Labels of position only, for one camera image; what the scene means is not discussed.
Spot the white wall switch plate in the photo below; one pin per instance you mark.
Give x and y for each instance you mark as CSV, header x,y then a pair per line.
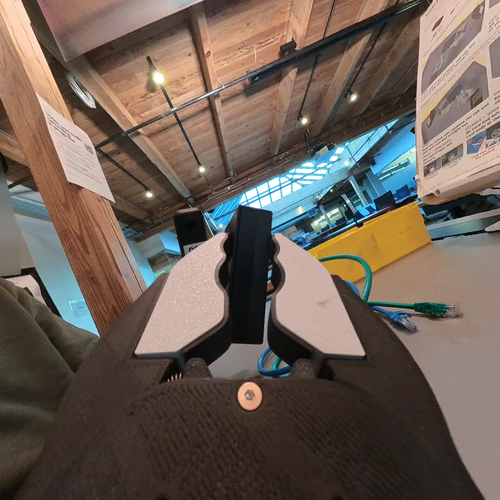
x,y
78,308

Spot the white ceiling-mounted unit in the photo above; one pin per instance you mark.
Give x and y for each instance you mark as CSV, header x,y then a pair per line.
x,y
324,148

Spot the black network switch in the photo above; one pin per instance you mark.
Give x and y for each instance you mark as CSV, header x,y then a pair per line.
x,y
250,273

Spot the person's left forearm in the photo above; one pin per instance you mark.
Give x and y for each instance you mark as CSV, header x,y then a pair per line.
x,y
35,371

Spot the white paper notice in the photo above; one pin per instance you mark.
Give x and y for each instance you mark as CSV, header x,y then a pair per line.
x,y
74,148

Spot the grey sheet metal duct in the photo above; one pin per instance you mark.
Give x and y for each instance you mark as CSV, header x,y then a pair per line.
x,y
117,27

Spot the printed instruction sheet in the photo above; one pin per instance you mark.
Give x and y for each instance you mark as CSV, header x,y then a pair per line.
x,y
457,97

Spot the skylight window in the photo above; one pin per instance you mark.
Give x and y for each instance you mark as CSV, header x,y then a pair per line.
x,y
273,189

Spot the yellow plastic bin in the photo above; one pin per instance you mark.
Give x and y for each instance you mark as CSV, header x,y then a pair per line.
x,y
390,242

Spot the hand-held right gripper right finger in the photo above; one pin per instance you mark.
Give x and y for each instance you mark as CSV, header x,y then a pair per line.
x,y
316,304

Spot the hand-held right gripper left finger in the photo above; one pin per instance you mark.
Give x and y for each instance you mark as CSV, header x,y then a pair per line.
x,y
183,304

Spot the wooden post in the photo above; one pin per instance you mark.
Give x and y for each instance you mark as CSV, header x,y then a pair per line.
x,y
90,242

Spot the silver flexible duct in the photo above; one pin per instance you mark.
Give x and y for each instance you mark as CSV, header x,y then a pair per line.
x,y
82,92

